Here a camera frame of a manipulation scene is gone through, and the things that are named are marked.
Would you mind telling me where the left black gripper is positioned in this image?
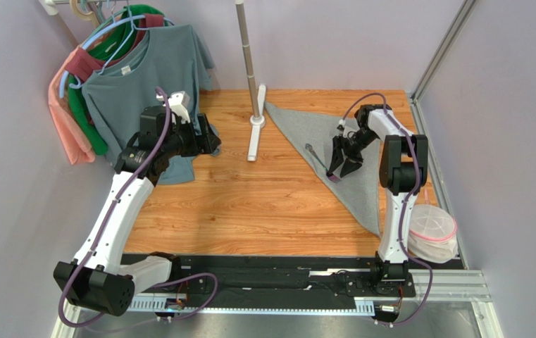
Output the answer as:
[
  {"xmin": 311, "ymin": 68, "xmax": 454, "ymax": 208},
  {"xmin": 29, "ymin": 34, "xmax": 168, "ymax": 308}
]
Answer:
[{"xmin": 161, "ymin": 113, "xmax": 220, "ymax": 159}]

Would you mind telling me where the purple metal fork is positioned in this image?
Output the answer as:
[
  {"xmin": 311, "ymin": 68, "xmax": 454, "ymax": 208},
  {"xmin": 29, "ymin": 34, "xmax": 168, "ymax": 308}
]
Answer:
[{"xmin": 305, "ymin": 143, "xmax": 341, "ymax": 183}]

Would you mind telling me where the grey cloth napkin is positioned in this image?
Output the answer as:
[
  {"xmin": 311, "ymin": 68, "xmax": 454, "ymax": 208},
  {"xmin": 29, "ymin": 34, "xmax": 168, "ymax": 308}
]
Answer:
[{"xmin": 264, "ymin": 101, "xmax": 383, "ymax": 237}]

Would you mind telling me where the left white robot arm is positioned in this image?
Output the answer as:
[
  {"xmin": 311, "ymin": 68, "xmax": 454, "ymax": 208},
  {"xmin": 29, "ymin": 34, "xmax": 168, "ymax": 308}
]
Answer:
[{"xmin": 54, "ymin": 106, "xmax": 221, "ymax": 316}]

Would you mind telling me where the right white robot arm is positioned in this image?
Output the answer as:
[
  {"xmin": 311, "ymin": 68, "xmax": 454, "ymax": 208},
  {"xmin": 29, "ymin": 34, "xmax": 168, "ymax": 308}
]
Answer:
[{"xmin": 327, "ymin": 104, "xmax": 429, "ymax": 287}]

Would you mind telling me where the white clothes rack stand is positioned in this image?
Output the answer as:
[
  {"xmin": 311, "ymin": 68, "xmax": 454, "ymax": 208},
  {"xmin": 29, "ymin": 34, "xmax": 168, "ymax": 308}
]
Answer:
[{"xmin": 235, "ymin": 0, "xmax": 267, "ymax": 162}]

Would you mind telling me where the grey-blue t-shirt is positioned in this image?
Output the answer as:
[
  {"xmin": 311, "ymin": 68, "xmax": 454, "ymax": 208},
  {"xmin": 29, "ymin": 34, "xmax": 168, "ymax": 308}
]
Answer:
[{"xmin": 82, "ymin": 25, "xmax": 214, "ymax": 164}]

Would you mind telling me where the white mesh laundry basket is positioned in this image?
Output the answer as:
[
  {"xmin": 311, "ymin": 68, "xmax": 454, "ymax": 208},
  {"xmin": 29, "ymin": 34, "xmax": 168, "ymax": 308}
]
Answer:
[{"xmin": 408, "ymin": 196, "xmax": 459, "ymax": 264}]

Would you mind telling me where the pink t-shirt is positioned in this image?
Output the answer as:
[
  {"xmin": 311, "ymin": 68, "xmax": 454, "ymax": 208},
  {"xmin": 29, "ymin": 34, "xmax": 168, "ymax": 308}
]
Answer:
[{"xmin": 48, "ymin": 49, "xmax": 96, "ymax": 165}]

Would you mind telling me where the green t-shirt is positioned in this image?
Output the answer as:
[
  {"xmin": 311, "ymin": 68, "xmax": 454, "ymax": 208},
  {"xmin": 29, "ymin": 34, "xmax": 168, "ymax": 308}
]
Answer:
[{"xmin": 66, "ymin": 4, "xmax": 166, "ymax": 156}]

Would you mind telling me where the light blue hanger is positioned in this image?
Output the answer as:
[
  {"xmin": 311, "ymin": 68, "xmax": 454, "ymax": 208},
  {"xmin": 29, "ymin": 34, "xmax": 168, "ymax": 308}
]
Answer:
[{"xmin": 58, "ymin": 5, "xmax": 175, "ymax": 99}]

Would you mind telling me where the maroon t-shirt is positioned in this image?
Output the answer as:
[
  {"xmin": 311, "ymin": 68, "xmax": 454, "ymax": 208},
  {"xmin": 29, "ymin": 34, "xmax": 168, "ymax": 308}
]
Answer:
[{"xmin": 65, "ymin": 13, "xmax": 168, "ymax": 84}]

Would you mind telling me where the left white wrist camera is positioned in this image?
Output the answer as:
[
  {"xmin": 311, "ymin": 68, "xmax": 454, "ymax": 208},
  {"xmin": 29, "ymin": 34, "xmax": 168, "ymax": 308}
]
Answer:
[{"xmin": 156, "ymin": 91, "xmax": 191, "ymax": 124}]

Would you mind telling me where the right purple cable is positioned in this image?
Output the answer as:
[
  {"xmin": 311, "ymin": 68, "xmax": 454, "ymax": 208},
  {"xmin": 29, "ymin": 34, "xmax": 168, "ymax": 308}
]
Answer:
[{"xmin": 342, "ymin": 92, "xmax": 434, "ymax": 327}]

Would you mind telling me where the aluminium frame post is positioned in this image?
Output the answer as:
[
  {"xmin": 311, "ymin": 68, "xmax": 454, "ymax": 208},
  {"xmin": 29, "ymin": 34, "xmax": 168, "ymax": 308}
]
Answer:
[{"xmin": 410, "ymin": 0, "xmax": 478, "ymax": 101}]

